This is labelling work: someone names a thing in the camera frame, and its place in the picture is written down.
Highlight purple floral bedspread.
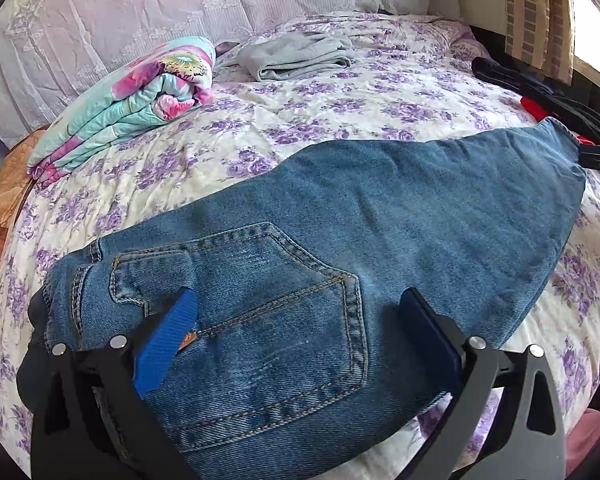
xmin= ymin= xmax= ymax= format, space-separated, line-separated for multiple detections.
xmin=0 ymin=13 xmax=600 ymax=471

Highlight red garment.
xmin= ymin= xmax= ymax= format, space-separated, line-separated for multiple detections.
xmin=520 ymin=96 xmax=595 ymax=146

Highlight blue denim child jeans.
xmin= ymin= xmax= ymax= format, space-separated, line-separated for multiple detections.
xmin=17 ymin=119 xmax=585 ymax=479

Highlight folded floral turquoise quilt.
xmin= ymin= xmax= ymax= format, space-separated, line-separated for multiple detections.
xmin=27 ymin=36 xmax=216 ymax=188

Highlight orange brown pillow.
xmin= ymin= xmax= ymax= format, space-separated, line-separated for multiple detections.
xmin=0 ymin=126 xmax=48 ymax=262

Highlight lilac lace headboard cover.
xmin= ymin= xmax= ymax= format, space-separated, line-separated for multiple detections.
xmin=0 ymin=0 xmax=460 ymax=146

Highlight folded grey garment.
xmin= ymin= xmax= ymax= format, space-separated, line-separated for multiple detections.
xmin=235 ymin=32 xmax=353 ymax=82

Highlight dark navy clothing pile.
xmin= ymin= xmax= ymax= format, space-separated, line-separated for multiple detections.
xmin=471 ymin=56 xmax=600 ymax=144

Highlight striped beige curtain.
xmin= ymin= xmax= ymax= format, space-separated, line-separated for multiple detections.
xmin=505 ymin=0 xmax=574 ymax=84

